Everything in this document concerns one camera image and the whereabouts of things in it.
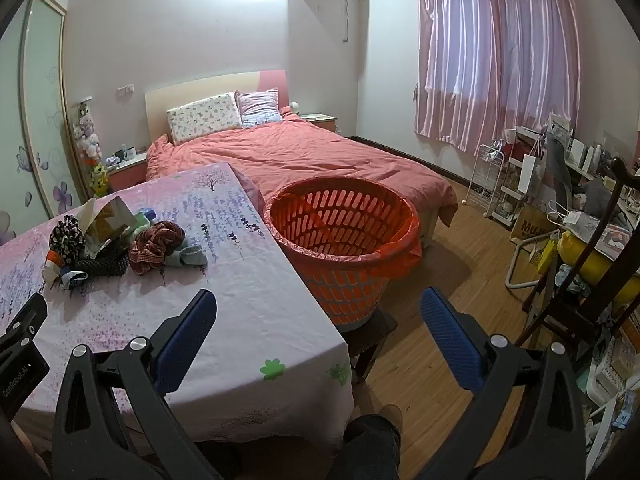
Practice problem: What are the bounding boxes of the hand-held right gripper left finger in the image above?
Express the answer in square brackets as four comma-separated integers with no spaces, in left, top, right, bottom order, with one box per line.
[52,288,236,480]

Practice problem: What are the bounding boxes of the flower print wardrobe door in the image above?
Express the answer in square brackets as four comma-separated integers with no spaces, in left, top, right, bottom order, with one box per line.
[0,0,91,246]

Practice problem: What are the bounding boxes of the yellow cushion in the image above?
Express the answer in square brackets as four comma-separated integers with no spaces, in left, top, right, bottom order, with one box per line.
[557,230,640,306]

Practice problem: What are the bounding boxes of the white wire rack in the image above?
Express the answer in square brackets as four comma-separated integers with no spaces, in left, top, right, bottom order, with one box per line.
[470,142,506,211]

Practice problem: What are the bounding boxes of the white tube frame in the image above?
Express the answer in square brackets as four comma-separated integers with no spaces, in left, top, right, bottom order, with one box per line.
[507,230,561,291]

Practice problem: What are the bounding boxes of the dark wooden stool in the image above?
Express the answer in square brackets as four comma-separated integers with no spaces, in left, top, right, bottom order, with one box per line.
[342,305,398,386]

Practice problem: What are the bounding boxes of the grey garment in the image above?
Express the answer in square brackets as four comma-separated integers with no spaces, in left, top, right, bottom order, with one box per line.
[545,132,576,211]

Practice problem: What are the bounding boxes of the black white spotted scrunchie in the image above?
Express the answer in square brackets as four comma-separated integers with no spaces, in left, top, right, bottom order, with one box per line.
[49,215,86,265]

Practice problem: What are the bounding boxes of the pink striped curtain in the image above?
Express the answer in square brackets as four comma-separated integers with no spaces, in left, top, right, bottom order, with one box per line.
[412,0,586,156]

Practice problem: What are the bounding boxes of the hanging plush toys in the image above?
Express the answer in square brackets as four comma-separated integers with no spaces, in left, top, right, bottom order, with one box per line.
[72,102,103,161]

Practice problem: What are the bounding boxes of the red plaid scrunchie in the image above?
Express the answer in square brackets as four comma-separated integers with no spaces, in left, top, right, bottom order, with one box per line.
[128,221,186,276]

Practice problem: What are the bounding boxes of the brown paper bag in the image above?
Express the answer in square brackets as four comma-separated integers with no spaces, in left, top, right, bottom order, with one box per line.
[510,202,556,248]

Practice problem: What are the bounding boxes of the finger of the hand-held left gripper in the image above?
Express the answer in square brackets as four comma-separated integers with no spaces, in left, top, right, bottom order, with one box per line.
[0,292,49,356]

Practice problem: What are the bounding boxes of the pink striped pillow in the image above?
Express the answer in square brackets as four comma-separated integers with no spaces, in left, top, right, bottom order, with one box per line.
[234,88,283,127]

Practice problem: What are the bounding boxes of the yellow green plush toy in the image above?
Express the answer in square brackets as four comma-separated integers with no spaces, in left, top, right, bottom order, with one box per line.
[90,162,110,198]

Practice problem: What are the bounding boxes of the pink nightstand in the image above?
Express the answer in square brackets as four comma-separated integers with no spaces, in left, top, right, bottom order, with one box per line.
[300,111,337,133]
[106,152,149,193]

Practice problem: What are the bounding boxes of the white paper bag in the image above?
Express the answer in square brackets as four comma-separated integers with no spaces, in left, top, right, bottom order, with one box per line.
[517,152,543,196]

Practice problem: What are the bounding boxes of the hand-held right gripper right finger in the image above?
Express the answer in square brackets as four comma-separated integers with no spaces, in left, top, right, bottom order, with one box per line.
[420,287,587,480]

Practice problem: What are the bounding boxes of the floral white pillow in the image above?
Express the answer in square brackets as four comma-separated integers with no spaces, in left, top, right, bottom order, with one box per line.
[166,92,243,145]

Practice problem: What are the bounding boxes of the light green sock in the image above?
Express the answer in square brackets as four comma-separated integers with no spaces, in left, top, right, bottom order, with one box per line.
[165,246,208,272]

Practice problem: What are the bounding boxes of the white blue sock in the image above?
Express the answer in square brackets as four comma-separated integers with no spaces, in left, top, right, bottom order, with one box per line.
[42,260,90,289]

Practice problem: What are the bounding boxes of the dark wooden chair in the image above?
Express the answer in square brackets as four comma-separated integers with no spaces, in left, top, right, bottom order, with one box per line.
[520,157,640,356]

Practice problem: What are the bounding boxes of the salmon duvet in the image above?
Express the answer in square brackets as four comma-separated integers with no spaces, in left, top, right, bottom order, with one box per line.
[146,107,458,228]

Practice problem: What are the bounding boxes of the floral lavender tablecloth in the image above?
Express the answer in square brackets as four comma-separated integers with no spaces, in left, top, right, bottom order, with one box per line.
[0,161,355,443]

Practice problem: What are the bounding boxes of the yellow paper bag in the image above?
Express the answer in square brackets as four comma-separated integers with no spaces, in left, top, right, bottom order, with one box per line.
[529,239,557,273]

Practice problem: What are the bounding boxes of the blue tissue packet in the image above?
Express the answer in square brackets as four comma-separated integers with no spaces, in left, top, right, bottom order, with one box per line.
[134,207,157,234]

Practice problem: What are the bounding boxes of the person's leg dark trousers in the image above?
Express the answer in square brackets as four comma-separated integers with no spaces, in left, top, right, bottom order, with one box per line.
[325,402,403,480]

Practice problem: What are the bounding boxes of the bed with pink duvet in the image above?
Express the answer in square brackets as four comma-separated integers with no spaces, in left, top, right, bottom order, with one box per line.
[144,71,446,251]

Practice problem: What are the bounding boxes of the white trolley shelf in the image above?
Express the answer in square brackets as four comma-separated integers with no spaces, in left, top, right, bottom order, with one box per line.
[492,127,543,226]

